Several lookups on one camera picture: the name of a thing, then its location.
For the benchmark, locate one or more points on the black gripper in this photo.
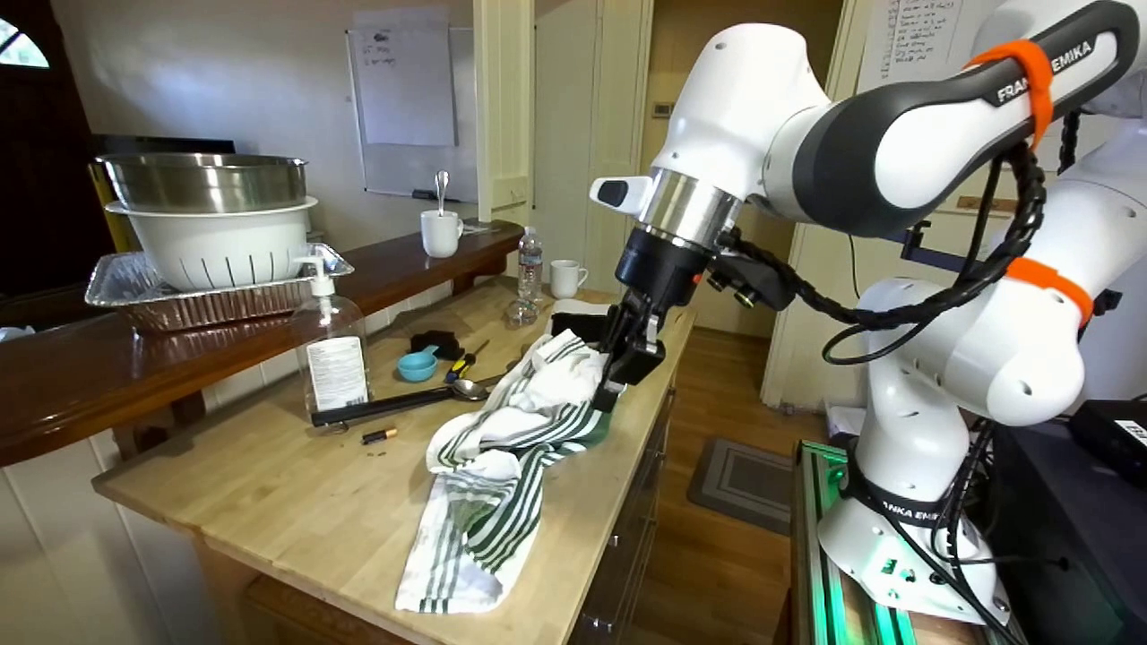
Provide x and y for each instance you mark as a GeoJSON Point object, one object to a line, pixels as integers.
{"type": "Point", "coordinates": [656, 276]}

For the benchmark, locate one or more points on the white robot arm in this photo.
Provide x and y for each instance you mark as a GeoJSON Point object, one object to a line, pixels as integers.
{"type": "Point", "coordinates": [986, 329]}

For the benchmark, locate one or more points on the black cloth item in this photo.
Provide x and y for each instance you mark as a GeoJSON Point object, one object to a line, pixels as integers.
{"type": "Point", "coordinates": [585, 328]}

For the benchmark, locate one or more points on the small white mug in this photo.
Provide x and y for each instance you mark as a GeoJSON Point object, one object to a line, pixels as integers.
{"type": "Point", "coordinates": [567, 276]}

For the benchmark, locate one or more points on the clear plastic water bottle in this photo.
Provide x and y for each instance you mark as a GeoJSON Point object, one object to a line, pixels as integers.
{"type": "Point", "coordinates": [530, 276]}

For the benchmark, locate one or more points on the grey floor mat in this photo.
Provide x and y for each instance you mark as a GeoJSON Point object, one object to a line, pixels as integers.
{"type": "Point", "coordinates": [742, 481]}

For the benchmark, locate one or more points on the green striped white towel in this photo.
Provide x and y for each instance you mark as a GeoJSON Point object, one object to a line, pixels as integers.
{"type": "Point", "coordinates": [489, 479]}

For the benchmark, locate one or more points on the light blue measuring cup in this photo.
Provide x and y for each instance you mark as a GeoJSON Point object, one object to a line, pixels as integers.
{"type": "Point", "coordinates": [414, 368]}

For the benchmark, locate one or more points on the white mug with spoon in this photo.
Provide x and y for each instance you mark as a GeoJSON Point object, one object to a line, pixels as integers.
{"type": "Point", "coordinates": [438, 227]}

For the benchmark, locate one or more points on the clear soap pump bottle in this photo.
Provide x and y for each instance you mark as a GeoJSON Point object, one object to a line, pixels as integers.
{"type": "Point", "coordinates": [332, 345]}

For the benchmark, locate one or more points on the black box at right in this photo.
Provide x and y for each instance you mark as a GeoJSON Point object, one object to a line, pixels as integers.
{"type": "Point", "coordinates": [1070, 525]}

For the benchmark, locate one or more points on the white plastic colander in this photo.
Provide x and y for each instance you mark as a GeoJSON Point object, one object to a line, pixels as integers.
{"type": "Point", "coordinates": [224, 247]}

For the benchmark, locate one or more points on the stainless steel mixing bowl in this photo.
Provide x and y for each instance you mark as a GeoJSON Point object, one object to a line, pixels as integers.
{"type": "Point", "coordinates": [196, 180]}

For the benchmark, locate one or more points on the aluminium foil tray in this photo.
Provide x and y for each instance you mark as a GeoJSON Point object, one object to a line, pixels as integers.
{"type": "Point", "coordinates": [134, 288]}

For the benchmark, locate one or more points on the dark wooden bar shelf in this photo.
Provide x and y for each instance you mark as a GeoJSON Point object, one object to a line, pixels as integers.
{"type": "Point", "coordinates": [103, 374]}

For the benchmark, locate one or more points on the black yellow handled tool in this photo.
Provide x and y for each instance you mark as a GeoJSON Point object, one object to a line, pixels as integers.
{"type": "Point", "coordinates": [464, 363]}

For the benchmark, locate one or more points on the long black handled ladle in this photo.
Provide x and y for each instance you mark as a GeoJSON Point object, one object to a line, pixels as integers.
{"type": "Point", "coordinates": [454, 390]}

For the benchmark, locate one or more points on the white paper on wall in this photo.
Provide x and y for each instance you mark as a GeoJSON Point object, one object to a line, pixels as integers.
{"type": "Point", "coordinates": [402, 77]}

